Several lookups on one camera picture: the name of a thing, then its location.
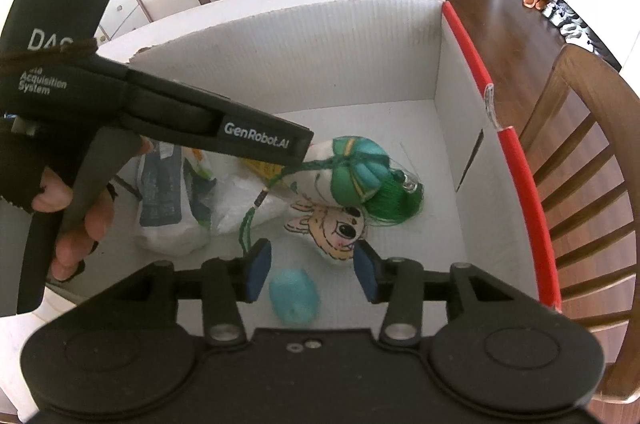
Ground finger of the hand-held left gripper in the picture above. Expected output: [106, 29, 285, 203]
[122, 66, 315, 167]

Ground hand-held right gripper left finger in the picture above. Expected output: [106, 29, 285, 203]
[107, 238, 273, 347]

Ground person's left hand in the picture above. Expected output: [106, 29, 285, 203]
[0, 119, 118, 282]

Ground white sideboard with wooden top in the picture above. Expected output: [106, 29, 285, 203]
[97, 0, 153, 42]

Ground white packet with dark label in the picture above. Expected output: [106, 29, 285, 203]
[134, 143, 217, 257]

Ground plush doll with green hair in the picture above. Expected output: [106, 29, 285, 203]
[239, 135, 426, 266]

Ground small pale teal case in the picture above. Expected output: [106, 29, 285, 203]
[269, 268, 322, 326]

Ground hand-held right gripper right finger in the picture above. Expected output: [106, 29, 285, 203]
[354, 241, 526, 347]

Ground white cardboard box red rim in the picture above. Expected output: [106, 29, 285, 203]
[45, 0, 562, 311]

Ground row of shoes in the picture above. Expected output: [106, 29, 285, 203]
[542, 0, 608, 55]

